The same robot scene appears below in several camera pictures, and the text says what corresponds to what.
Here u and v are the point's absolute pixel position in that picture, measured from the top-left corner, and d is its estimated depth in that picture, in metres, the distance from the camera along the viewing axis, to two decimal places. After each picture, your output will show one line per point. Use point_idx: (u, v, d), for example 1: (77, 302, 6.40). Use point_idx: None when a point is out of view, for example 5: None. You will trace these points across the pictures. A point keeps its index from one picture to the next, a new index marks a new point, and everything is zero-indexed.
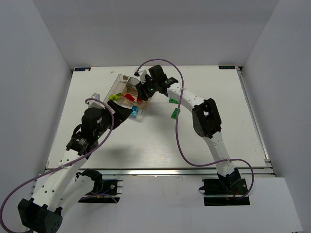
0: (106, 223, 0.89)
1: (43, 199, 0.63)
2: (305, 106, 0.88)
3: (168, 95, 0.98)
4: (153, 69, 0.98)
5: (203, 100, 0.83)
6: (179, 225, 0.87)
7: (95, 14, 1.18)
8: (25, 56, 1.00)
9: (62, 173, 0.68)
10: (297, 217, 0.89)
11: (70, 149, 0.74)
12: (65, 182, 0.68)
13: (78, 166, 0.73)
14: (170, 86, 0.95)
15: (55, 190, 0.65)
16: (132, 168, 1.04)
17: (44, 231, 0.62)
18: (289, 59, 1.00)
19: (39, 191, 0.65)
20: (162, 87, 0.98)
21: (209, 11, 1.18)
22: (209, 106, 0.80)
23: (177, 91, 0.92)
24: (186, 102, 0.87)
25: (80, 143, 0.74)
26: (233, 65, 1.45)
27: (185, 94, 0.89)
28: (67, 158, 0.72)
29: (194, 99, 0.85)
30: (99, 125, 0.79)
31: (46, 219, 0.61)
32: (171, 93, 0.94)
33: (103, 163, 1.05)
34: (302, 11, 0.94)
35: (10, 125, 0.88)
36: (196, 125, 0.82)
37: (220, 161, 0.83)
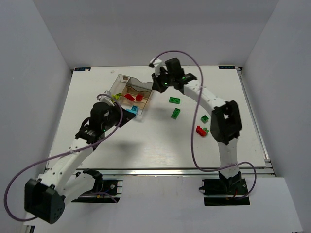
0: (106, 224, 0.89)
1: (51, 180, 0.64)
2: (305, 106, 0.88)
3: (184, 92, 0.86)
4: (170, 61, 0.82)
5: (224, 101, 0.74)
6: (179, 225, 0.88)
7: (95, 13, 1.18)
8: (24, 56, 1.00)
9: (70, 158, 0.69)
10: (296, 217, 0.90)
11: (78, 139, 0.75)
12: (72, 167, 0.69)
13: (85, 155, 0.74)
14: (188, 83, 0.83)
15: (63, 173, 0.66)
16: (132, 168, 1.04)
17: (49, 212, 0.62)
18: (289, 59, 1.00)
19: (47, 173, 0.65)
20: (179, 84, 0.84)
21: (209, 11, 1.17)
22: (230, 108, 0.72)
23: (196, 90, 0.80)
24: (206, 103, 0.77)
25: (89, 134, 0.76)
26: (233, 65, 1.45)
27: (204, 93, 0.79)
28: (76, 144, 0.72)
29: (214, 100, 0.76)
30: (107, 119, 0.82)
31: (53, 199, 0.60)
32: (188, 91, 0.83)
33: (103, 163, 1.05)
34: (302, 10, 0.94)
35: (11, 126, 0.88)
36: (213, 129, 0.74)
37: (226, 166, 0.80)
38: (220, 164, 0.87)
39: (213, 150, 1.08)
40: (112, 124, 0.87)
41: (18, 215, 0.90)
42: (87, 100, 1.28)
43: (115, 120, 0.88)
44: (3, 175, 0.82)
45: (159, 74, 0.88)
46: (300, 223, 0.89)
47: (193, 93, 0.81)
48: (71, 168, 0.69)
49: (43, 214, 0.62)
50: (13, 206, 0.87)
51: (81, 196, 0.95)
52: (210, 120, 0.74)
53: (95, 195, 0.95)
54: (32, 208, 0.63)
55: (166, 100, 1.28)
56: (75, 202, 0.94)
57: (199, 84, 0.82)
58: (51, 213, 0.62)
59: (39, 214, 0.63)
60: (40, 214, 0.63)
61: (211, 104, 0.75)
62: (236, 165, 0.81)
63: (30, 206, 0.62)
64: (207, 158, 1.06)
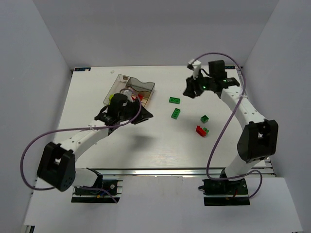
0: (106, 223, 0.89)
1: (70, 146, 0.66)
2: (306, 106, 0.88)
3: (220, 96, 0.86)
4: (214, 62, 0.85)
5: (264, 119, 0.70)
6: (179, 225, 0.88)
7: (95, 13, 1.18)
8: (24, 56, 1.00)
9: (89, 132, 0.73)
10: (296, 217, 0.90)
11: (97, 120, 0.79)
12: (88, 141, 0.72)
13: (100, 136, 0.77)
14: (229, 88, 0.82)
15: (81, 142, 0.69)
16: (135, 168, 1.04)
17: (62, 176, 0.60)
18: (289, 59, 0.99)
19: (66, 140, 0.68)
20: (217, 85, 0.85)
21: (209, 10, 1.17)
22: (267, 128, 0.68)
23: (234, 97, 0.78)
24: (241, 114, 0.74)
25: (107, 118, 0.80)
26: (233, 64, 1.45)
27: (243, 104, 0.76)
28: (95, 124, 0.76)
29: (252, 114, 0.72)
30: (124, 109, 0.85)
31: (69, 163, 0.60)
32: (226, 96, 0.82)
33: (105, 163, 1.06)
34: (302, 9, 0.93)
35: (10, 126, 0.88)
36: (242, 142, 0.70)
37: (236, 176, 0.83)
38: (227, 169, 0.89)
39: (232, 149, 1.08)
40: (128, 118, 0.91)
41: (18, 215, 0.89)
42: (87, 100, 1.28)
43: (131, 114, 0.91)
44: (3, 175, 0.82)
45: (198, 78, 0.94)
46: (300, 223, 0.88)
47: (231, 99, 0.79)
48: (88, 142, 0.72)
49: (54, 180, 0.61)
50: (13, 206, 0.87)
51: (81, 196, 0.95)
52: (242, 134, 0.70)
53: (95, 195, 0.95)
54: (46, 172, 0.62)
55: (166, 100, 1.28)
56: (75, 201, 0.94)
57: (239, 92, 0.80)
58: (63, 179, 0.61)
59: (50, 180, 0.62)
60: (52, 179, 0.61)
61: (246, 117, 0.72)
62: (245, 175, 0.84)
63: (44, 169, 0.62)
64: (224, 156, 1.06)
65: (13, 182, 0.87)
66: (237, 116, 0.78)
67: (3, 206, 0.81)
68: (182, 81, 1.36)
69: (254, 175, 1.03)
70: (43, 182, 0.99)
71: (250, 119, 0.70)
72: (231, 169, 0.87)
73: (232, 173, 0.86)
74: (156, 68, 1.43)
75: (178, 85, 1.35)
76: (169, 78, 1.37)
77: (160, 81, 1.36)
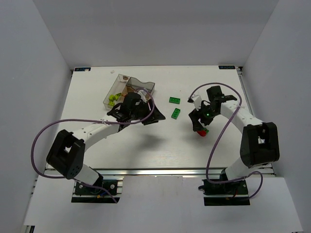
0: (106, 224, 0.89)
1: (82, 136, 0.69)
2: (305, 106, 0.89)
3: (221, 112, 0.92)
4: (211, 89, 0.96)
5: (262, 123, 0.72)
6: (179, 226, 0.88)
7: (96, 13, 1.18)
8: (24, 57, 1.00)
9: (101, 125, 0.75)
10: (296, 217, 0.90)
11: (110, 115, 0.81)
12: (98, 135, 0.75)
13: (111, 131, 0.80)
14: (227, 102, 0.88)
15: (92, 134, 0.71)
16: (142, 168, 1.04)
17: (71, 163, 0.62)
18: (289, 59, 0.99)
19: (78, 130, 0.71)
20: (216, 102, 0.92)
21: (209, 11, 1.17)
22: (266, 131, 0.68)
23: (233, 108, 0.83)
24: (240, 120, 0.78)
25: (119, 115, 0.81)
26: (233, 65, 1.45)
27: (241, 112, 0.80)
28: (107, 118, 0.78)
29: (250, 118, 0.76)
30: (136, 108, 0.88)
31: (79, 151, 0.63)
32: (225, 109, 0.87)
33: (110, 164, 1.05)
34: (302, 10, 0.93)
35: (10, 126, 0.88)
36: (243, 148, 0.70)
37: (237, 178, 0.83)
38: (227, 169, 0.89)
39: (233, 150, 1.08)
40: (138, 117, 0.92)
41: (18, 215, 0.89)
42: (87, 100, 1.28)
43: (141, 114, 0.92)
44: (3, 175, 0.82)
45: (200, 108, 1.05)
46: (300, 223, 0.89)
47: (229, 111, 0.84)
48: (98, 135, 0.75)
49: (62, 166, 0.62)
50: (13, 207, 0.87)
51: (81, 196, 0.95)
52: (242, 139, 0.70)
53: (95, 195, 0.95)
54: (55, 158, 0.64)
55: (166, 100, 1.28)
56: (75, 201, 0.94)
57: (237, 104, 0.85)
58: (72, 167, 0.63)
59: (58, 166, 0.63)
60: (60, 165, 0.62)
61: (244, 123, 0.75)
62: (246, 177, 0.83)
63: (54, 156, 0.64)
64: (225, 157, 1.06)
65: (12, 182, 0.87)
66: (237, 124, 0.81)
67: (3, 206, 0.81)
68: (182, 81, 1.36)
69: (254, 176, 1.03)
70: (44, 182, 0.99)
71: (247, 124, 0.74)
72: (231, 169, 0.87)
73: (232, 173, 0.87)
74: (156, 69, 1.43)
75: (177, 85, 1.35)
76: (169, 79, 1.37)
77: (160, 81, 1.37)
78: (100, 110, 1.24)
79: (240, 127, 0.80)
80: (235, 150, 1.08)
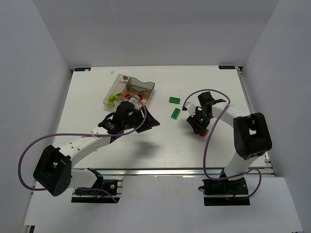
0: (107, 224, 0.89)
1: (69, 152, 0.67)
2: (305, 106, 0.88)
3: (214, 115, 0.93)
4: (201, 94, 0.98)
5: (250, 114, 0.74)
6: (179, 225, 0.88)
7: (95, 13, 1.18)
8: (24, 57, 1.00)
9: (90, 139, 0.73)
10: (297, 217, 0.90)
11: (101, 127, 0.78)
12: (88, 148, 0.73)
13: (101, 143, 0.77)
14: (216, 104, 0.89)
15: (80, 149, 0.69)
16: (140, 168, 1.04)
17: (56, 182, 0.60)
18: (290, 59, 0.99)
19: (66, 145, 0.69)
20: (208, 106, 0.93)
21: (209, 11, 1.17)
22: (256, 122, 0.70)
23: (222, 107, 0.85)
24: (231, 116, 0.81)
25: (111, 126, 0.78)
26: (233, 65, 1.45)
27: (230, 109, 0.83)
28: (97, 130, 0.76)
29: (238, 113, 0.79)
30: (129, 118, 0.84)
31: (65, 168, 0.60)
32: (216, 111, 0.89)
33: (108, 164, 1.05)
34: (302, 10, 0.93)
35: (10, 126, 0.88)
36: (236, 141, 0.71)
37: (235, 175, 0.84)
38: (226, 168, 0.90)
39: (231, 149, 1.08)
40: (132, 126, 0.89)
41: (18, 216, 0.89)
42: (87, 100, 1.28)
43: (135, 123, 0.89)
44: (3, 175, 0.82)
45: (195, 114, 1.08)
46: (300, 223, 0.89)
47: (218, 111, 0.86)
48: (87, 150, 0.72)
49: (48, 183, 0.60)
50: (12, 207, 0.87)
51: (81, 196, 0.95)
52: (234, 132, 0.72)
53: (95, 195, 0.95)
54: (42, 174, 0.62)
55: (166, 100, 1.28)
56: (75, 201, 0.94)
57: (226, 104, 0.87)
58: (58, 184, 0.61)
59: (44, 182, 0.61)
60: (46, 181, 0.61)
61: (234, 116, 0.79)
62: (244, 173, 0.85)
63: (41, 172, 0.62)
64: (225, 156, 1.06)
65: (13, 182, 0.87)
66: (229, 122, 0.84)
67: (3, 206, 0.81)
68: (181, 81, 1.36)
69: (255, 175, 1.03)
70: None
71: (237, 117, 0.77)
72: (228, 168, 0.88)
73: (230, 172, 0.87)
74: (156, 69, 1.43)
75: (177, 85, 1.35)
76: (169, 79, 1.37)
77: (160, 81, 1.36)
78: (100, 110, 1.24)
79: (232, 123, 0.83)
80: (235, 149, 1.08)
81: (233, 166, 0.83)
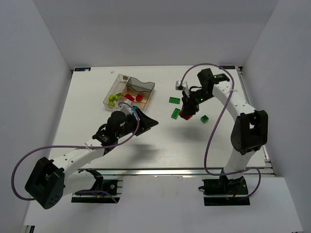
0: (107, 224, 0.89)
1: (62, 165, 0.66)
2: (305, 106, 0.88)
3: (214, 93, 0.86)
4: (201, 71, 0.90)
5: (253, 110, 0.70)
6: (179, 225, 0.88)
7: (96, 13, 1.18)
8: (24, 56, 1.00)
9: (84, 152, 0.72)
10: (297, 217, 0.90)
11: (95, 139, 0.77)
12: (82, 160, 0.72)
13: (95, 156, 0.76)
14: (219, 83, 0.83)
15: (74, 162, 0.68)
16: (140, 168, 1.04)
17: (48, 194, 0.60)
18: (290, 59, 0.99)
19: (60, 157, 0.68)
20: (209, 81, 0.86)
21: (209, 10, 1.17)
22: (257, 118, 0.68)
23: (225, 91, 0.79)
24: (233, 109, 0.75)
25: (105, 139, 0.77)
26: (233, 65, 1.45)
27: (233, 97, 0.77)
28: (92, 142, 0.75)
29: (242, 106, 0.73)
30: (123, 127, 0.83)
31: (58, 181, 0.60)
32: (218, 92, 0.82)
33: (108, 164, 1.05)
34: (302, 10, 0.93)
35: (10, 126, 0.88)
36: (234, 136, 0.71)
37: (234, 172, 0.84)
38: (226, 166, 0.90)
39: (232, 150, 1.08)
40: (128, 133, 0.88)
41: (18, 216, 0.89)
42: (87, 101, 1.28)
43: (129, 129, 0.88)
44: (3, 175, 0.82)
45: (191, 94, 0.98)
46: (300, 223, 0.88)
47: (222, 94, 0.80)
48: (80, 162, 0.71)
49: (40, 195, 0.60)
50: (13, 207, 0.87)
51: (81, 196, 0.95)
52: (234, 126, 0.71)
53: (95, 195, 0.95)
54: (34, 186, 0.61)
55: (166, 100, 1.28)
56: (75, 201, 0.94)
57: (230, 87, 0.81)
58: (50, 196, 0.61)
59: (37, 194, 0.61)
60: (38, 194, 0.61)
61: (237, 109, 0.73)
62: (243, 172, 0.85)
63: (33, 183, 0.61)
64: (225, 156, 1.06)
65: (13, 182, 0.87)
66: (232, 111, 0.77)
67: (3, 206, 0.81)
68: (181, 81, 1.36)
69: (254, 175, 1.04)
70: None
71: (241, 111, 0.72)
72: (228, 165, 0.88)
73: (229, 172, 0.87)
74: (156, 69, 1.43)
75: None
76: (169, 79, 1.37)
77: (160, 81, 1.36)
78: (100, 110, 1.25)
79: (233, 115, 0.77)
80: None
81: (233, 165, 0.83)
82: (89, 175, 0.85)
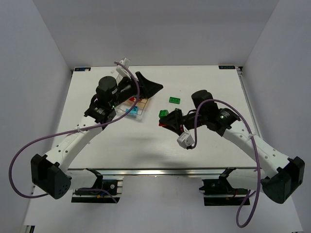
0: (107, 223, 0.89)
1: (57, 157, 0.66)
2: (306, 105, 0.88)
3: (226, 136, 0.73)
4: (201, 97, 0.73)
5: (287, 158, 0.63)
6: (179, 225, 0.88)
7: (95, 13, 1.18)
8: (23, 56, 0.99)
9: (77, 137, 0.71)
10: (297, 217, 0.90)
11: (87, 116, 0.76)
12: (78, 145, 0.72)
13: (91, 136, 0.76)
14: (232, 127, 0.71)
15: (69, 151, 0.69)
16: (141, 168, 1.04)
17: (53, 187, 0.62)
18: (289, 59, 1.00)
19: (53, 149, 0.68)
20: (216, 124, 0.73)
21: (209, 10, 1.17)
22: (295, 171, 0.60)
23: (244, 137, 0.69)
24: (264, 161, 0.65)
25: (98, 112, 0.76)
26: (233, 65, 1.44)
27: (258, 145, 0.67)
28: (84, 123, 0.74)
29: (273, 156, 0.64)
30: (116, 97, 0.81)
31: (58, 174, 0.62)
32: (233, 137, 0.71)
33: (109, 163, 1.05)
34: (302, 10, 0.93)
35: (11, 126, 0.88)
36: (266, 188, 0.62)
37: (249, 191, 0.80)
38: (231, 178, 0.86)
39: (233, 150, 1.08)
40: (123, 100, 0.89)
41: (18, 216, 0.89)
42: (87, 100, 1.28)
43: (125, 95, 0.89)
44: (3, 175, 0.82)
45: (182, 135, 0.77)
46: (300, 223, 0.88)
47: (244, 143, 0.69)
48: (77, 148, 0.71)
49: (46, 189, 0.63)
50: (13, 206, 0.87)
51: (81, 196, 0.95)
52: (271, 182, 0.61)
53: (95, 195, 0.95)
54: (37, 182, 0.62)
55: (166, 100, 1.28)
56: (75, 201, 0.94)
57: (246, 130, 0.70)
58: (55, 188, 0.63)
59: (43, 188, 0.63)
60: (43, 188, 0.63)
61: (270, 162, 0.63)
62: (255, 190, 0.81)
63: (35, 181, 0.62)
64: (226, 157, 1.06)
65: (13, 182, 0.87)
66: (264, 167, 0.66)
67: (4, 206, 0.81)
68: (181, 81, 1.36)
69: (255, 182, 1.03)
70: None
71: (275, 164, 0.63)
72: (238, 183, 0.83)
73: (238, 185, 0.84)
74: (155, 69, 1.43)
75: (178, 85, 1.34)
76: (169, 79, 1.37)
77: (160, 81, 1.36)
78: None
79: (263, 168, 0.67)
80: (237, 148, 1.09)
81: (242, 180, 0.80)
82: (90, 174, 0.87)
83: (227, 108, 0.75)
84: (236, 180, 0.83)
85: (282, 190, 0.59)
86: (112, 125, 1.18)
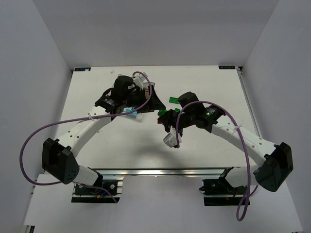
0: (106, 223, 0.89)
1: (68, 141, 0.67)
2: (306, 105, 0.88)
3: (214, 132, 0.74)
4: (184, 97, 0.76)
5: (273, 145, 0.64)
6: (179, 225, 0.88)
7: (95, 13, 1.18)
8: (23, 57, 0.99)
9: (88, 124, 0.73)
10: (297, 217, 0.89)
11: (97, 106, 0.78)
12: (89, 132, 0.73)
13: (100, 125, 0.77)
14: (218, 122, 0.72)
15: (80, 136, 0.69)
16: (142, 168, 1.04)
17: (63, 172, 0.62)
18: (289, 59, 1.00)
19: (64, 135, 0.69)
20: (204, 121, 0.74)
21: (209, 10, 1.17)
22: (283, 156, 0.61)
23: (230, 130, 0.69)
24: (251, 151, 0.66)
25: (109, 103, 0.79)
26: (233, 65, 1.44)
27: (245, 135, 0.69)
28: (95, 111, 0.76)
29: (260, 144, 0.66)
30: (129, 94, 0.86)
31: (69, 158, 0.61)
32: (220, 132, 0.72)
33: (110, 163, 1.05)
34: (302, 10, 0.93)
35: (10, 125, 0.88)
36: (258, 178, 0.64)
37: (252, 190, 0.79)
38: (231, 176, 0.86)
39: (231, 149, 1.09)
40: (131, 106, 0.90)
41: (18, 216, 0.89)
42: (87, 100, 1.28)
43: (134, 103, 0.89)
44: (3, 175, 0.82)
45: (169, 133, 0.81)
46: (300, 223, 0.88)
47: (232, 136, 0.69)
48: (86, 135, 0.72)
49: (57, 173, 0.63)
50: (13, 206, 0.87)
51: (81, 196, 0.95)
52: (260, 171, 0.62)
53: (95, 195, 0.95)
54: (48, 166, 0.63)
55: (166, 100, 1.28)
56: (75, 201, 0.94)
57: (232, 123, 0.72)
58: (65, 174, 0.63)
59: (54, 173, 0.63)
60: (55, 172, 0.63)
61: (257, 150, 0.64)
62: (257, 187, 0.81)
63: (47, 164, 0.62)
64: (225, 156, 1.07)
65: (14, 182, 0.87)
66: (253, 156, 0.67)
67: (3, 205, 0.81)
68: (182, 81, 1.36)
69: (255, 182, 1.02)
70: (44, 180, 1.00)
71: (263, 151, 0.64)
72: (240, 181, 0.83)
73: (239, 183, 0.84)
74: (155, 69, 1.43)
75: (178, 85, 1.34)
76: (169, 79, 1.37)
77: (160, 81, 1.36)
78: None
79: (252, 158, 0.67)
80: (235, 149, 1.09)
81: (241, 179, 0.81)
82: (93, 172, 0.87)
83: (212, 106, 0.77)
84: (233, 179, 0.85)
85: (272, 175, 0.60)
86: (112, 126, 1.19)
